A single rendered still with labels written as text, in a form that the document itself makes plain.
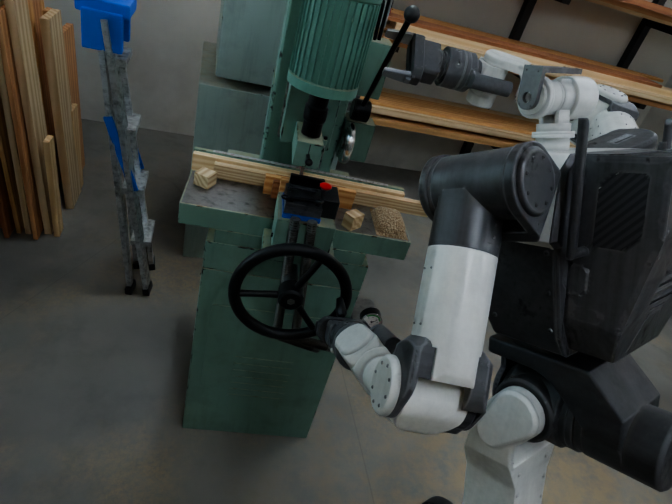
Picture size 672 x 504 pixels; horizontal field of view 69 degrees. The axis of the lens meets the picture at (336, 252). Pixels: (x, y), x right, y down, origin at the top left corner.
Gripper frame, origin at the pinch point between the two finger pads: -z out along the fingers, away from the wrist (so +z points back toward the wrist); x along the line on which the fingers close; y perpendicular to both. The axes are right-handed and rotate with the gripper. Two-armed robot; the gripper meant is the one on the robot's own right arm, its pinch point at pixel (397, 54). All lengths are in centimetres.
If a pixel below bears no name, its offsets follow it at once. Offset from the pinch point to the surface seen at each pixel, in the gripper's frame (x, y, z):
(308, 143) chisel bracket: 13.9, 22.4, -14.6
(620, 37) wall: -209, 163, 229
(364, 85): -10.4, 26.9, -0.2
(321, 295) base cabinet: 47, 46, -3
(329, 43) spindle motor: 1.0, 0.6, -15.5
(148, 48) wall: -132, 201, -102
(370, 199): 19.6, 36.2, 6.7
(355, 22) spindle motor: -2.6, -3.4, -11.0
